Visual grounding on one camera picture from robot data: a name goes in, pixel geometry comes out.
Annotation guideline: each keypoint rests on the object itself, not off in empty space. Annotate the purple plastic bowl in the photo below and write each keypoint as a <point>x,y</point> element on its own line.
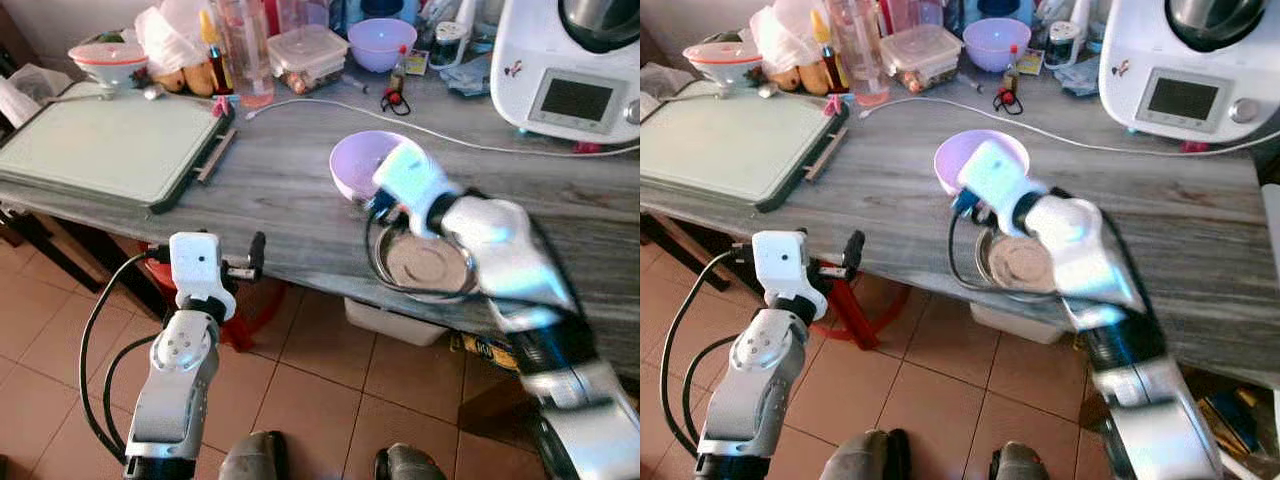
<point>352,165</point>
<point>382,42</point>
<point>955,160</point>
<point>997,42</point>

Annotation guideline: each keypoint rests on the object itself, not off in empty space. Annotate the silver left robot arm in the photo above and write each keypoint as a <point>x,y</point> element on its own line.
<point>755,390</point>
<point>178,385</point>

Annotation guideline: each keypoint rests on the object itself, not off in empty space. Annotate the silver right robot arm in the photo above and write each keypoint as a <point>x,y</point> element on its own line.
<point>1105,290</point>
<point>525,290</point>

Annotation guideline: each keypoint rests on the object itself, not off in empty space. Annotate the round metal bowl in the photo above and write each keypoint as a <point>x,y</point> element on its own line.
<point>425,265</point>
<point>1020,265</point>

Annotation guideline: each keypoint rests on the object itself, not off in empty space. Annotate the white storage box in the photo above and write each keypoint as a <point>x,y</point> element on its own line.
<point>1015,325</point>
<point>395,322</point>

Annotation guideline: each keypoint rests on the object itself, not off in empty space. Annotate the small dark red-capped bottle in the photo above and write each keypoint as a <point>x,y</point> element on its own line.
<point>1012,70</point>
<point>399,72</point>

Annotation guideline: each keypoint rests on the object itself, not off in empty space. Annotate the small pink clip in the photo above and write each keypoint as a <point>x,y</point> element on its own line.
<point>833,108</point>
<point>220,108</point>

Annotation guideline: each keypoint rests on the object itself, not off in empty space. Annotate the blue grey cloth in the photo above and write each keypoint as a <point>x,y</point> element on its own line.
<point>1080,78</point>
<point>468,78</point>

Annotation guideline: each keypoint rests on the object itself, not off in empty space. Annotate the clear plastic food container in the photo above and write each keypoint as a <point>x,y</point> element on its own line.
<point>920,55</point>
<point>308,55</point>

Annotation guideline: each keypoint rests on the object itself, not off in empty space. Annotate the pale green cutting board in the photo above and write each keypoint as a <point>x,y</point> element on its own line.
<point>725,145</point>
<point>105,145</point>

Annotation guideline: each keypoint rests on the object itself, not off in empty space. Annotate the yellow and black package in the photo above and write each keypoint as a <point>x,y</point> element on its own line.
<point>485,350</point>
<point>1228,418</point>

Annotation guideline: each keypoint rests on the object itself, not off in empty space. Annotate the brown bread rolls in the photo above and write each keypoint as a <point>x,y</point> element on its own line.
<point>185,80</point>
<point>798,78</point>

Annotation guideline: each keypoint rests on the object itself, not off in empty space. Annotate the tall clear plastic jug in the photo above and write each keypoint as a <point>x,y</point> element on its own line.
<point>860,55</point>
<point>245,55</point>

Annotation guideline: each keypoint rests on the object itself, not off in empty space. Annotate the grey left robot foot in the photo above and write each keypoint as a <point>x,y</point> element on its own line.
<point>862,456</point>
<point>252,458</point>

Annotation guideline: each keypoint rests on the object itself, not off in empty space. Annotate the grey robot foot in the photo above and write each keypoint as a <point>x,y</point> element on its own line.
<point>252,458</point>
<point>862,456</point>
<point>410,464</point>
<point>1018,462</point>

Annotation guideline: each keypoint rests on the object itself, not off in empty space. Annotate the yellow capped sauce bottle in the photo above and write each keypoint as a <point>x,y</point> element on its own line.
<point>214,55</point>
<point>828,55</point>

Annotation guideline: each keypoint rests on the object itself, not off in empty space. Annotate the white kitchen cooking machine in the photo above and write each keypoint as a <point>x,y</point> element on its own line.
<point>1170,70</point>
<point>560,70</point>

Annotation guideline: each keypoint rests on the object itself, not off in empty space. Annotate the white plastic bag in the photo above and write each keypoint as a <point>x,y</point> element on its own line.
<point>785,35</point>
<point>170,35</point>

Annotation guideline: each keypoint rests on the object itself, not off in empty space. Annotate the white bowl with orange rim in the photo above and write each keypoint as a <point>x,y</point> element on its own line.
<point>722,62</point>
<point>108,62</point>

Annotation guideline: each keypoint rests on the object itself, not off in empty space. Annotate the crumpled white paper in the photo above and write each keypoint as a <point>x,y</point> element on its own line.
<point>662,85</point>
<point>30,92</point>

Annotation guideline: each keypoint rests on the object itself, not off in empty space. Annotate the grey right robot foot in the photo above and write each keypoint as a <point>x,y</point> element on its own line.
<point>410,464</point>
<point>1018,462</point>

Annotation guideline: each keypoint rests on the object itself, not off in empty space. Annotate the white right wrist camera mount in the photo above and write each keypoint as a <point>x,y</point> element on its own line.
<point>412,180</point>
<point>1000,178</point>

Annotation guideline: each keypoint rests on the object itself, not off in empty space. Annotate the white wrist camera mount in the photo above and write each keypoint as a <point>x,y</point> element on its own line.
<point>1000,178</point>
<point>782,262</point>
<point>197,265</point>
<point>412,180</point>

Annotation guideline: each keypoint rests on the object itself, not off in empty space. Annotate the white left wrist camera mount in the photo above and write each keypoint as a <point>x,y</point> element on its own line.
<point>782,262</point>
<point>197,265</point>

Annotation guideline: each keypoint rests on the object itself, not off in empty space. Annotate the dark table frame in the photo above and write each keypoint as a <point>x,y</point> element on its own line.
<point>690,240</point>
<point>70,250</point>

